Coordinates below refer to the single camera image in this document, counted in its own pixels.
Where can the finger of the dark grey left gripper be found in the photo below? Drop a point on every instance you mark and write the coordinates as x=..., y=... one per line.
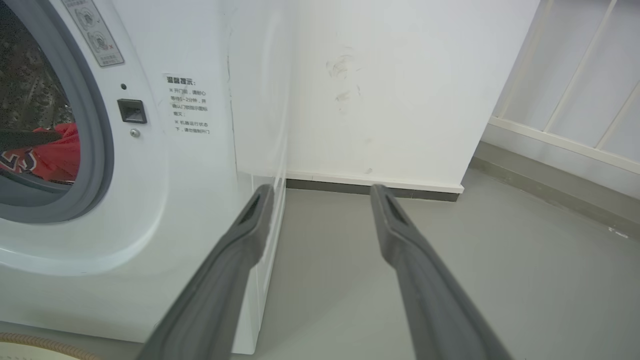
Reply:
x=220, y=290

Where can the white railing frame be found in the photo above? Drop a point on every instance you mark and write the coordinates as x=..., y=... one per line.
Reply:
x=575, y=85

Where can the dark grey pointed right gripper left finger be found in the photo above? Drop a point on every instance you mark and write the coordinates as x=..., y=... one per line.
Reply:
x=27, y=138

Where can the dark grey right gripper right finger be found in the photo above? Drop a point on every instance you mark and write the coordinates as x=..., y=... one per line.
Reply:
x=425, y=290

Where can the red printed garment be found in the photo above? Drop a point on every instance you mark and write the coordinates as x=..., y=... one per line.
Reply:
x=52, y=155

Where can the white front-load washing machine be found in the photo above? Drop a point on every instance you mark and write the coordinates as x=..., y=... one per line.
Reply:
x=165, y=200

